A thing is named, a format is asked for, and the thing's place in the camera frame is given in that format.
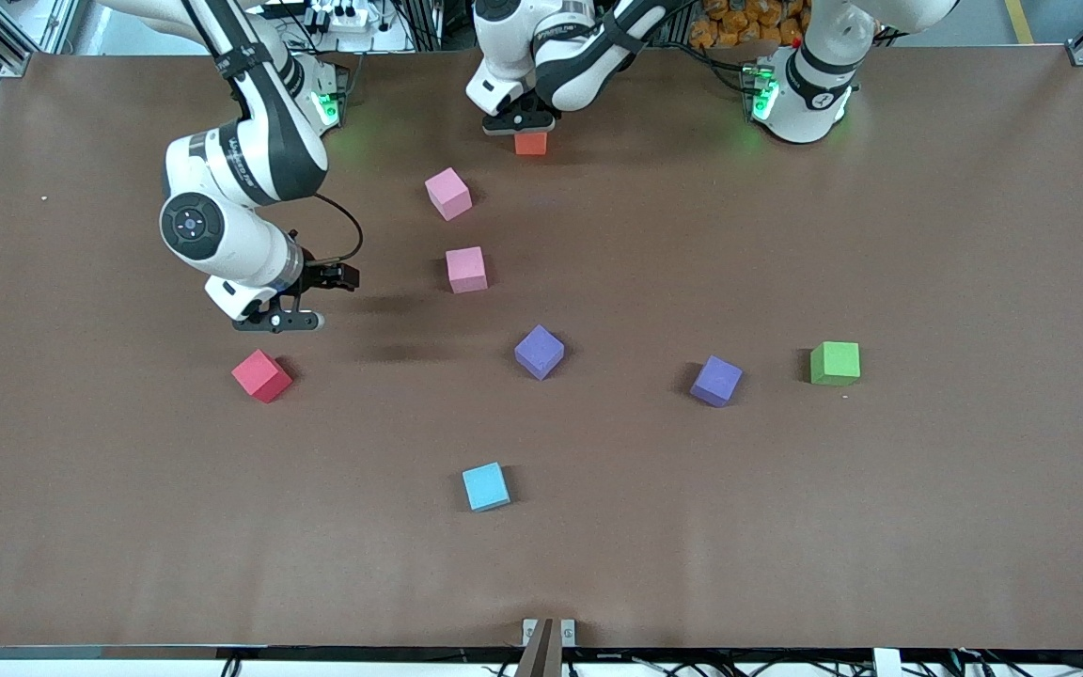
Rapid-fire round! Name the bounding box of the orange snack bag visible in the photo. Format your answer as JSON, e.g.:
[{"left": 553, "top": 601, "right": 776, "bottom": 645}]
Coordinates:
[{"left": 690, "top": 0, "right": 810, "bottom": 50}]

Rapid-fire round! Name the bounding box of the pink foam block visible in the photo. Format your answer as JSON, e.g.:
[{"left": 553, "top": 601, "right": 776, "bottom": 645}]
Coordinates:
[
  {"left": 424, "top": 167, "right": 473, "bottom": 222},
  {"left": 445, "top": 246, "right": 489, "bottom": 294}
]

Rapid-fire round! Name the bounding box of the purple foam block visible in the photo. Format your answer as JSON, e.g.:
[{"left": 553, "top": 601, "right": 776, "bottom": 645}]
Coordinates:
[
  {"left": 690, "top": 354, "right": 744, "bottom": 408},
  {"left": 513, "top": 324, "right": 566, "bottom": 381}
]

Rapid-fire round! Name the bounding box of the green foam block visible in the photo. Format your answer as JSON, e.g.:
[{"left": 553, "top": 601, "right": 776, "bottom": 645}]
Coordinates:
[{"left": 809, "top": 340, "right": 861, "bottom": 387}]

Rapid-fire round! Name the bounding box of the black base cable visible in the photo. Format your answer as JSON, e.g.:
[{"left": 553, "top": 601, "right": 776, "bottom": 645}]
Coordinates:
[{"left": 685, "top": 39, "right": 754, "bottom": 78}]

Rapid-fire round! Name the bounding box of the white power strip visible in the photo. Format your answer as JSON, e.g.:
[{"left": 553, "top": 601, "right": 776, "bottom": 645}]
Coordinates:
[{"left": 302, "top": 0, "right": 370, "bottom": 30}]

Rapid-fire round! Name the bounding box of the red foam block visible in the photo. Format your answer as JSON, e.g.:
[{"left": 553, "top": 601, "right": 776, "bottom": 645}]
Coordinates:
[{"left": 230, "top": 349, "right": 293, "bottom": 404}]

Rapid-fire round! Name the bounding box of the small metal bracket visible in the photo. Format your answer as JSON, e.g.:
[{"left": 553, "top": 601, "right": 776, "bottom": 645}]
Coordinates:
[{"left": 522, "top": 618, "right": 577, "bottom": 649}]

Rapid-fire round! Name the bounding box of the light blue foam block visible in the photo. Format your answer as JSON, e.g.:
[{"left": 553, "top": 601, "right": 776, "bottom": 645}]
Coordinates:
[{"left": 462, "top": 462, "right": 511, "bottom": 512}]

